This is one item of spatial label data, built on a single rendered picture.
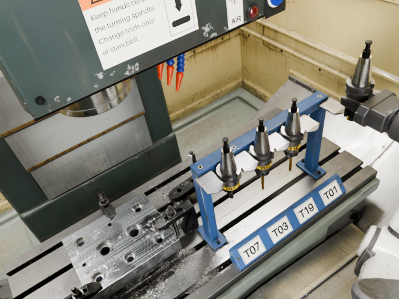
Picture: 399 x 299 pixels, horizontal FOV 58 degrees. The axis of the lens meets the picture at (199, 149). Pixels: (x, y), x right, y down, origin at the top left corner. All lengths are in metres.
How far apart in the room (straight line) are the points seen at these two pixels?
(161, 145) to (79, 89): 1.07
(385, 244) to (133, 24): 0.67
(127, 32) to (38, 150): 0.87
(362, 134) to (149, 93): 0.88
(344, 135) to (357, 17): 0.47
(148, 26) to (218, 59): 1.53
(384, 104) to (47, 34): 0.72
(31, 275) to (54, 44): 0.94
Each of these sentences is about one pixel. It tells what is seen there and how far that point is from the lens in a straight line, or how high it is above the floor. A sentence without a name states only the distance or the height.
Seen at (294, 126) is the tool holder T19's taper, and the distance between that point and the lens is 0.98.
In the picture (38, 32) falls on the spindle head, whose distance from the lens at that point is 0.47.
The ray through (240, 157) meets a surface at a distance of 0.94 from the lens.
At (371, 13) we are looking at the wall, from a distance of 1.46.
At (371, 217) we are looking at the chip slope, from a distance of 1.48.
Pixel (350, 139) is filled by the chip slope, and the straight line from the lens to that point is 1.62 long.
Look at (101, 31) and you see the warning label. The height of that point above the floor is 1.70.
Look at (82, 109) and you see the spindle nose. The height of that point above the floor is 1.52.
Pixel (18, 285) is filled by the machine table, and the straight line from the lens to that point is 1.31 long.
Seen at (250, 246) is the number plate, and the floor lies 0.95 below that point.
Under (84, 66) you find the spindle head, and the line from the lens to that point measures 0.50.
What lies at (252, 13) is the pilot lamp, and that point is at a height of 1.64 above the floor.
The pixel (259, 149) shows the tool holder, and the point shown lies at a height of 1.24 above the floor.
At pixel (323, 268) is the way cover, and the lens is 1.30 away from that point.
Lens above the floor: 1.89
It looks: 44 degrees down
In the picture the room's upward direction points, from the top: 10 degrees counter-clockwise
